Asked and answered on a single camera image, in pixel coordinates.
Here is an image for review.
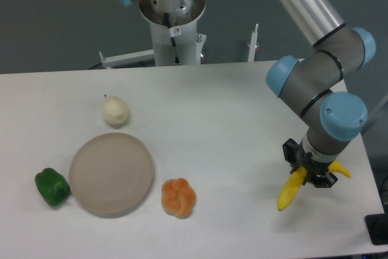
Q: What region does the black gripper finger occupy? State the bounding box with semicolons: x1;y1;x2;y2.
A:
282;138;299;172
312;172;338;188

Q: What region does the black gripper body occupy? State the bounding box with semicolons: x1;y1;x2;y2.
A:
296;143;333;184

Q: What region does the yellow banana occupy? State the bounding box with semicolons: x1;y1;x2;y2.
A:
276;160;352;211

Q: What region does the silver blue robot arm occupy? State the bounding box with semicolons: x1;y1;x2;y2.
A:
125;0;376;188

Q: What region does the beige round plate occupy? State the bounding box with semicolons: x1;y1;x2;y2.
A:
68;132;154;218

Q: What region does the black device at edge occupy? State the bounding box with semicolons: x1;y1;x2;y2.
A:
364;214;387;246

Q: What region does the orange knotted bread roll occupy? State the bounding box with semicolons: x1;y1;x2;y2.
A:
161;178;196;219

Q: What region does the white pear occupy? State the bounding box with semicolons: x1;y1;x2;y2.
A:
101;95;129;128

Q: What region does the green bell pepper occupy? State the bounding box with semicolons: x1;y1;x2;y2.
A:
35;167;70;208

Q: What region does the white metal bracket right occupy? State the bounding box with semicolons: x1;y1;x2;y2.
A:
248;24;259;62

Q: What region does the white metal bracket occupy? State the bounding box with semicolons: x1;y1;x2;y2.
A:
99;49;154;69
248;24;259;62

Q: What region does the black cable on pedestal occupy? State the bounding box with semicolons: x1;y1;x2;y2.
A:
163;12;181;66

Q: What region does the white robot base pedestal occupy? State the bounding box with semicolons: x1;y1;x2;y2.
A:
139;0;206;66

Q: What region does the white metal bracket left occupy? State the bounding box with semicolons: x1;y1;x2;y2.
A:
99;49;154;69

